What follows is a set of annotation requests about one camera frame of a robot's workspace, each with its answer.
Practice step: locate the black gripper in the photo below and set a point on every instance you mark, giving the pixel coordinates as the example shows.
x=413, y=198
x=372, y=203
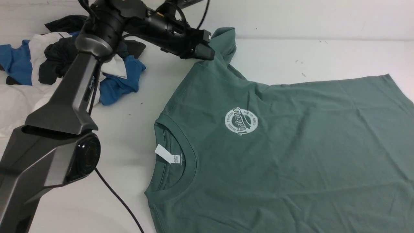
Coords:
x=178, y=38

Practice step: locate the green long-sleeve top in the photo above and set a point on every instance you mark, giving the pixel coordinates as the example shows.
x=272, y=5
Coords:
x=315, y=157

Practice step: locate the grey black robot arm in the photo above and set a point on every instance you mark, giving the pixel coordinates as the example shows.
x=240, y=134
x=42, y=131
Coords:
x=57, y=145

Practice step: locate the dark grey garment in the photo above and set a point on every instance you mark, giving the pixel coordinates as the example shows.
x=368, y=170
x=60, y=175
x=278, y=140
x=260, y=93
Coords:
x=60, y=55

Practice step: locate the blue garment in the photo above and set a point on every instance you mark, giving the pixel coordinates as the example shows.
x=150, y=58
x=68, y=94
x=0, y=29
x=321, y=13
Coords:
x=118, y=77

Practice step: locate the white garment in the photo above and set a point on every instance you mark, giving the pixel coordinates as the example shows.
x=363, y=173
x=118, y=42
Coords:
x=18, y=101

